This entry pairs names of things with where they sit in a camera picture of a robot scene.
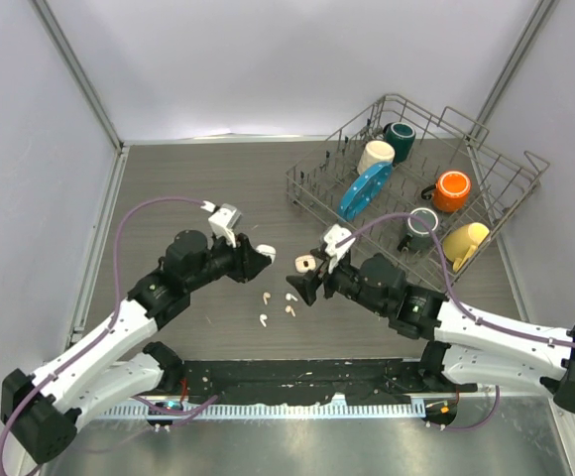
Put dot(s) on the dark teal mug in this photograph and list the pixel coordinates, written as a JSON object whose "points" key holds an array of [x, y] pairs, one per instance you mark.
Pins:
{"points": [[400, 136]]}

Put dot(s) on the blue polka dot plate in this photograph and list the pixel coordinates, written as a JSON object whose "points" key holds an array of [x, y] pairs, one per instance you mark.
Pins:
{"points": [[363, 190]]}

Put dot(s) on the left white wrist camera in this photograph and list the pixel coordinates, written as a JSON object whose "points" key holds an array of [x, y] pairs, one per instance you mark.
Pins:
{"points": [[223, 220]]}

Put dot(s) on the aluminium frame rail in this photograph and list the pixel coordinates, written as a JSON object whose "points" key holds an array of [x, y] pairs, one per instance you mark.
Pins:
{"points": [[73, 381]]}

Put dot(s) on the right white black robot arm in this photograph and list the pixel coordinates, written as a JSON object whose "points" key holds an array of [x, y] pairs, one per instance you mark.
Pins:
{"points": [[465, 345]]}

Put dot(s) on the white earbud charging case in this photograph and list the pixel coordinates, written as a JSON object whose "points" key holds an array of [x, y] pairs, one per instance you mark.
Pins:
{"points": [[267, 251]]}

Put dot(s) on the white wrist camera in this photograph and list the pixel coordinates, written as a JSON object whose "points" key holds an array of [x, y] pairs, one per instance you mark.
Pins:
{"points": [[223, 220], [336, 242]]}

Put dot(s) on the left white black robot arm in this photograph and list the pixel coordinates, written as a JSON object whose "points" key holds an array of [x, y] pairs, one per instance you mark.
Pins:
{"points": [[118, 359]]}

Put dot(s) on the yellow mug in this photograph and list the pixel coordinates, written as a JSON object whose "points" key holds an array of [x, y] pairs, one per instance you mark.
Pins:
{"points": [[461, 245]]}

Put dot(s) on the grey green mug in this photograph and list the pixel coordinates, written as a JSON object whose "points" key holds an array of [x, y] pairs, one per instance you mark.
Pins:
{"points": [[417, 230]]}

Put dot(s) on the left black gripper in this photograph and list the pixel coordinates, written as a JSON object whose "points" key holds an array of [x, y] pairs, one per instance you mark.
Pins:
{"points": [[247, 262]]}

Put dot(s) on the orange mug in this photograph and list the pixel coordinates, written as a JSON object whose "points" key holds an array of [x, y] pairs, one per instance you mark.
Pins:
{"points": [[450, 191]]}

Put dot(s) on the white slotted cable duct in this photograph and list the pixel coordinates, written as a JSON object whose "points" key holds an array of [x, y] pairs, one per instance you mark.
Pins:
{"points": [[337, 408]]}

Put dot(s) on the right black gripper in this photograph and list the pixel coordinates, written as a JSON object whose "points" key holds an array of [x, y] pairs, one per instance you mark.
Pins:
{"points": [[307, 284]]}

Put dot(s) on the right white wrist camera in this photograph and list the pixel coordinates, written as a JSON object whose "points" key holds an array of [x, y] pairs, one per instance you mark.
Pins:
{"points": [[336, 242]]}

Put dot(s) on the black mounting base plate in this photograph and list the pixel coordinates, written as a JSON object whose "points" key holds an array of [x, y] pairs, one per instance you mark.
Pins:
{"points": [[309, 382]]}

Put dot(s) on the pink earbud charging case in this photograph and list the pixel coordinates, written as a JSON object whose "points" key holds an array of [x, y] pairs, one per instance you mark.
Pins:
{"points": [[304, 263]]}

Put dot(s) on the grey wire dish rack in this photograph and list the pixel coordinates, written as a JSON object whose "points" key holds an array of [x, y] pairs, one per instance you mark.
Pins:
{"points": [[446, 141]]}

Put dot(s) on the cream mug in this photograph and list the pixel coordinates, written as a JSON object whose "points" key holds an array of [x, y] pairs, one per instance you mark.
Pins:
{"points": [[375, 151]]}

